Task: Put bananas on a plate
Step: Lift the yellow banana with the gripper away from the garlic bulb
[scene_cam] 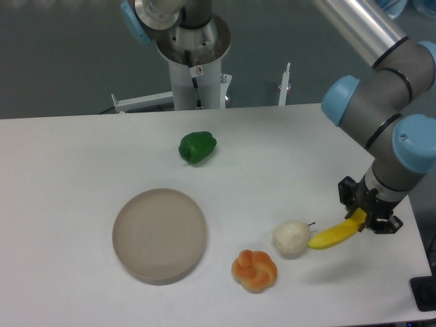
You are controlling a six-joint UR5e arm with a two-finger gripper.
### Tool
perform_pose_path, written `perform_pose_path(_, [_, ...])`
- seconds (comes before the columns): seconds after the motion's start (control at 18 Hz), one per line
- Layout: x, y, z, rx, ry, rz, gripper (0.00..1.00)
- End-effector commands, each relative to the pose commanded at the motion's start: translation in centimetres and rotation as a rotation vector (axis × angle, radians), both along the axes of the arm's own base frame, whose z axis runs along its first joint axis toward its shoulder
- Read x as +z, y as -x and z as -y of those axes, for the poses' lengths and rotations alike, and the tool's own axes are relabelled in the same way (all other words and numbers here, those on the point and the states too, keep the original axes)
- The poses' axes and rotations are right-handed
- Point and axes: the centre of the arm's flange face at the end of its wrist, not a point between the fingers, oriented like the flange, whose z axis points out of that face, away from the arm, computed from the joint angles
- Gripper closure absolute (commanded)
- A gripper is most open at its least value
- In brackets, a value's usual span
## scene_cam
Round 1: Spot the white metal bracket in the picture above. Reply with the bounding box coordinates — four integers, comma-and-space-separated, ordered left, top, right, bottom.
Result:
278, 62, 291, 106
111, 91, 173, 113

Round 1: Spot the white metal bracket right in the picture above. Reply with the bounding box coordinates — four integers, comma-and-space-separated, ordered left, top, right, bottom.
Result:
278, 62, 291, 106

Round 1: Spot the black device at edge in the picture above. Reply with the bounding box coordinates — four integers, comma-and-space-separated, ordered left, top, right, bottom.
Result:
409, 276, 435, 312

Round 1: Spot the yellow toy banana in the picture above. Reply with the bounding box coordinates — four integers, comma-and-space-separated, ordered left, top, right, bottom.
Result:
307, 208, 367, 250

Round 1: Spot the beige round plate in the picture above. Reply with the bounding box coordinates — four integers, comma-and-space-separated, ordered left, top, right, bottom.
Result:
112, 188, 207, 285

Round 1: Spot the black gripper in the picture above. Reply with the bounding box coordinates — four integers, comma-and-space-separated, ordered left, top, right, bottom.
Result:
338, 176, 403, 234

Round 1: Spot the white metal bracket left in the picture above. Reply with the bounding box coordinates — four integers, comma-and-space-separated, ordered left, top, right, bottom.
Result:
111, 91, 173, 113

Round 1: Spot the white toy pear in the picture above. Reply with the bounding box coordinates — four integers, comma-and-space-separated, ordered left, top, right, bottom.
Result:
272, 220, 315, 260

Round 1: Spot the green toy bell pepper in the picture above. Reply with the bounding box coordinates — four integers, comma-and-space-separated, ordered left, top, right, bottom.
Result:
178, 131, 217, 165

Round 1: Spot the black base cable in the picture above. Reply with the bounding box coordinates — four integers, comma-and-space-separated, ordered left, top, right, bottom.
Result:
184, 50, 204, 110

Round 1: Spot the blue plastic bag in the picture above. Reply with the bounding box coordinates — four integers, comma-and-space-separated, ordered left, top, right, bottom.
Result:
375, 0, 408, 19

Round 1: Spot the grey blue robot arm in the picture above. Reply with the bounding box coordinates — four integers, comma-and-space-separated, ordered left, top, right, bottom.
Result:
120, 1, 435, 234

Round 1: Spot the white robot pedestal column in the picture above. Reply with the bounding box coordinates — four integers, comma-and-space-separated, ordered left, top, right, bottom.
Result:
157, 14, 231, 110

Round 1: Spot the orange knotted toy bread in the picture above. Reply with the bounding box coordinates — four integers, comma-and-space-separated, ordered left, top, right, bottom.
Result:
231, 249, 278, 294

